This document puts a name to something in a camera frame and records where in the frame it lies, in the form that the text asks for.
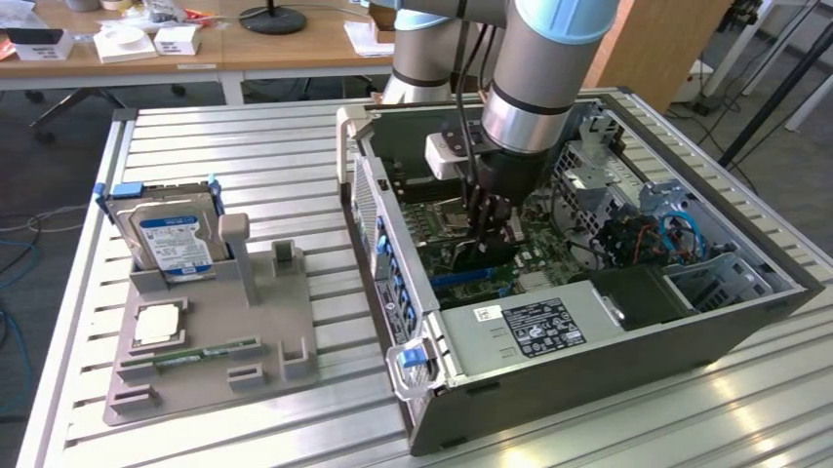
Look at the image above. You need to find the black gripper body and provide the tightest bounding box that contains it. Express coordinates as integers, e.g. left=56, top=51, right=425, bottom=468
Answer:
left=463, top=148, right=546, bottom=204

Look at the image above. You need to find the black graphics card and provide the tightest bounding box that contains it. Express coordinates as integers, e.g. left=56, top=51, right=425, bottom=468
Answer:
left=446, top=237, right=523, bottom=275

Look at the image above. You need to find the CPU socket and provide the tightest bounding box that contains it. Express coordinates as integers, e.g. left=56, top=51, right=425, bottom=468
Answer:
left=426, top=198, right=471, bottom=231

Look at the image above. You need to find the green motherboard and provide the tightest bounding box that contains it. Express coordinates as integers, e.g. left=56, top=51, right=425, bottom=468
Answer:
left=390, top=173, right=588, bottom=313

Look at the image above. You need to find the blue expansion slot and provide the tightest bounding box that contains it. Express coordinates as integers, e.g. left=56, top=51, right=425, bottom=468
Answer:
left=430, top=269, right=497, bottom=290

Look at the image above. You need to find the metal disk bay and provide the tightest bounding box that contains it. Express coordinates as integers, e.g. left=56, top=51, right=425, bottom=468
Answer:
left=552, top=109, right=630, bottom=240

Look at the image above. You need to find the grey power supply unit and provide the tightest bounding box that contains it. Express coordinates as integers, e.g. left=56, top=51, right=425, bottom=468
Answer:
left=433, top=282, right=628, bottom=387

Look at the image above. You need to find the blue case release latch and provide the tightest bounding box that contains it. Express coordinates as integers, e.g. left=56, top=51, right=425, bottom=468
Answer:
left=395, top=342, right=427, bottom=373

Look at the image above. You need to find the stack of white papers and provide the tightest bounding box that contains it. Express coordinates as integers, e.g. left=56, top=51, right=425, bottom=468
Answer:
left=342, top=20, right=398, bottom=59

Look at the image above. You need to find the wooden cabinet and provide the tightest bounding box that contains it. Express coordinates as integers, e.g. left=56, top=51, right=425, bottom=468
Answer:
left=572, top=0, right=738, bottom=116

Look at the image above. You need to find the dark grey PC case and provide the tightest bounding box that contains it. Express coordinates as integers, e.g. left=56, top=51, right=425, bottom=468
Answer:
left=334, top=87, right=824, bottom=458

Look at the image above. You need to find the wooden office desk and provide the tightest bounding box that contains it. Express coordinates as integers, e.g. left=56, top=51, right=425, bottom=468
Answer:
left=219, top=0, right=399, bottom=105
left=0, top=0, right=227, bottom=106

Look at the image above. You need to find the black stand pole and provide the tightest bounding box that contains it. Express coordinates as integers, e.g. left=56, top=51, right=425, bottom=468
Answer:
left=717, top=26, right=833, bottom=168

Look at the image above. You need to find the grey parts rack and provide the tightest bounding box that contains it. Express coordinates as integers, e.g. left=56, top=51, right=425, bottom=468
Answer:
left=103, top=213, right=321, bottom=428

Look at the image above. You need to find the black round lamp base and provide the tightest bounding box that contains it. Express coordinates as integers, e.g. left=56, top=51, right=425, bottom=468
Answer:
left=236, top=0, right=310, bottom=36

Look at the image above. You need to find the hard disk with blue label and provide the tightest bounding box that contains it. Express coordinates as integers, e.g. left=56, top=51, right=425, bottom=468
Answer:
left=111, top=191, right=220, bottom=285

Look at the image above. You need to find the green RAM stick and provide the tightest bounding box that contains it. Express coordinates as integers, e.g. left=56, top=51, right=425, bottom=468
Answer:
left=120, top=340, right=250, bottom=368

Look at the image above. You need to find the silver CPU chip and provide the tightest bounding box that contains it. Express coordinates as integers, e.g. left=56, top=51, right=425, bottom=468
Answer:
left=131, top=305, right=184, bottom=345

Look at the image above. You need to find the hard drive in blue caddy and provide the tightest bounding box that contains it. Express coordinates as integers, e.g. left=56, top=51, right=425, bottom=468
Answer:
left=92, top=174, right=227, bottom=230

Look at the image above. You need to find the plain white box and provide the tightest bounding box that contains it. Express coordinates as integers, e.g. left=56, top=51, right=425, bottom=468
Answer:
left=151, top=24, right=203, bottom=57

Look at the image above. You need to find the white box with round insert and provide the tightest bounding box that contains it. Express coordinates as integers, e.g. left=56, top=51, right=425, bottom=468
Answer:
left=91, top=25, right=160, bottom=65

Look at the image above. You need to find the black chair base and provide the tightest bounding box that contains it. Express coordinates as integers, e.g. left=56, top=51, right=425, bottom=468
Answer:
left=27, top=87, right=127, bottom=143

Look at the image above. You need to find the white box with black lid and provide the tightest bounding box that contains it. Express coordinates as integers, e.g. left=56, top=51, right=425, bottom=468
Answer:
left=4, top=27, right=76, bottom=62

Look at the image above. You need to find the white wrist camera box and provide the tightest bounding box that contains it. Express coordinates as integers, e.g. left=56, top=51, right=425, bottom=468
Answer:
left=423, top=129, right=490, bottom=179

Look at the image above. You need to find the black camera cable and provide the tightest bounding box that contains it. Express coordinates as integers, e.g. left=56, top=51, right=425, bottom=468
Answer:
left=451, top=19, right=502, bottom=196

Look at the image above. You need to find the black power wire bundle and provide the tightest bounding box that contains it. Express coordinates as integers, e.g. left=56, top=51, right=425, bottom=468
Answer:
left=598, top=217, right=673, bottom=268

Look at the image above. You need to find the light blue data wire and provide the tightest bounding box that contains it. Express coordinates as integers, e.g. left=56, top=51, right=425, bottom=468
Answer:
left=654, top=209, right=712, bottom=267

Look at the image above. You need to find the white table frame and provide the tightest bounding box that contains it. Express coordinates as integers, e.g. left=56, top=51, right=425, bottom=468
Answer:
left=700, top=0, right=833, bottom=133

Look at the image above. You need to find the blue floor cable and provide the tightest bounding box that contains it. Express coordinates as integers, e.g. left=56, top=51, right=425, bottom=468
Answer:
left=0, top=238, right=35, bottom=421

